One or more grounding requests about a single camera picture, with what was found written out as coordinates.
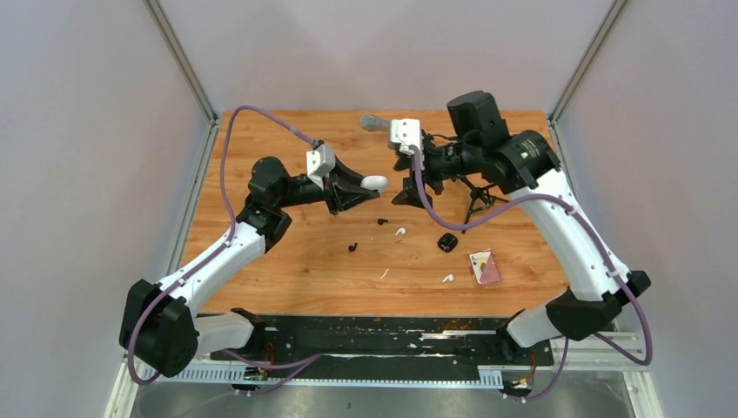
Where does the white earbud charging case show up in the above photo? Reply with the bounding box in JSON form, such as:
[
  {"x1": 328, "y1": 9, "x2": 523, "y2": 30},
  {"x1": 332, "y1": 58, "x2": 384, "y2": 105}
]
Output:
[{"x1": 360, "y1": 175, "x2": 388, "y2": 193}]

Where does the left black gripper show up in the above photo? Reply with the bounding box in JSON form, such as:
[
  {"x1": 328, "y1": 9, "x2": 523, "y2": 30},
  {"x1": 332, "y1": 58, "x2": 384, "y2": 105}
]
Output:
[{"x1": 277, "y1": 154, "x2": 381, "y2": 216}]

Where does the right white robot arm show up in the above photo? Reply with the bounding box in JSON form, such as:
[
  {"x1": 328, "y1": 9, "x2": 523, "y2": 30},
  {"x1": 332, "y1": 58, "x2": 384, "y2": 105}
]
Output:
[{"x1": 386, "y1": 91, "x2": 651, "y2": 364}]

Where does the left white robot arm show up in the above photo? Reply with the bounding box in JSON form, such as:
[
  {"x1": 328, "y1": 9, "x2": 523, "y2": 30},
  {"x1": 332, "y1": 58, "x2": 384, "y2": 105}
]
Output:
[{"x1": 119, "y1": 152, "x2": 388, "y2": 377}]

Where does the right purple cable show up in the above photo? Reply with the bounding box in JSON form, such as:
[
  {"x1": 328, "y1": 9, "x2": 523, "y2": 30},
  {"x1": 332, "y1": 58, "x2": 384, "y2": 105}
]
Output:
[{"x1": 407, "y1": 145, "x2": 654, "y2": 403}]

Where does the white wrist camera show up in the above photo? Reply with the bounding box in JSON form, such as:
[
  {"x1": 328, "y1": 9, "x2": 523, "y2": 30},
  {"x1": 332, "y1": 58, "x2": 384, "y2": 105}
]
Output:
[
  {"x1": 388, "y1": 118, "x2": 423, "y2": 156},
  {"x1": 305, "y1": 144, "x2": 336, "y2": 190}
]

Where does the slotted cable duct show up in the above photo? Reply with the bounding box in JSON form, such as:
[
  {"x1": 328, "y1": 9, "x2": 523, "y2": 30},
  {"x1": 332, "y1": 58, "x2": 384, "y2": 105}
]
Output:
[{"x1": 160, "y1": 365, "x2": 504, "y2": 389}]

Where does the grey microphone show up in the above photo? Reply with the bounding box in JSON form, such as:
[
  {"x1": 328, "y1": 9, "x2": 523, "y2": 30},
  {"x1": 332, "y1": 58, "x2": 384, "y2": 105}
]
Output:
[{"x1": 360, "y1": 114, "x2": 392, "y2": 132}]

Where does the black earbud charging case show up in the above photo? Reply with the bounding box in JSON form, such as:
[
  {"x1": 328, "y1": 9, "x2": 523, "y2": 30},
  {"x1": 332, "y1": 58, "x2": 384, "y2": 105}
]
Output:
[{"x1": 437, "y1": 233, "x2": 459, "y2": 253}]

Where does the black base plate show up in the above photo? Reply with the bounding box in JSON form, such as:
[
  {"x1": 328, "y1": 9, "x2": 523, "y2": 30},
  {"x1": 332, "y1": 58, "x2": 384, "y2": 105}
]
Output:
[{"x1": 236, "y1": 314, "x2": 554, "y2": 381}]

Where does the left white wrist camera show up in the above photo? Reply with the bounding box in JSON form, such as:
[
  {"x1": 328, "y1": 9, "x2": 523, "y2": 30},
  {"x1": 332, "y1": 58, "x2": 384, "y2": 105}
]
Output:
[{"x1": 305, "y1": 144, "x2": 336, "y2": 190}]

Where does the playing card box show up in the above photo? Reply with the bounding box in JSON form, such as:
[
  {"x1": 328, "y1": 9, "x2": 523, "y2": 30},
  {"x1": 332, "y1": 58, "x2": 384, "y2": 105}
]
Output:
[{"x1": 466, "y1": 249, "x2": 502, "y2": 287}]

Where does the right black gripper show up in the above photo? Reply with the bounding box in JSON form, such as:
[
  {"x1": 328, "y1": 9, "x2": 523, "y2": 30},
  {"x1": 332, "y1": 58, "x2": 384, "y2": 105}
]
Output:
[{"x1": 393, "y1": 138, "x2": 482, "y2": 207}]

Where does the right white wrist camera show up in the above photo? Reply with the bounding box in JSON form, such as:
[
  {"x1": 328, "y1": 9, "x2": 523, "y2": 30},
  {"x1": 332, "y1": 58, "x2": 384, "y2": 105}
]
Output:
[{"x1": 388, "y1": 118, "x2": 423, "y2": 156}]

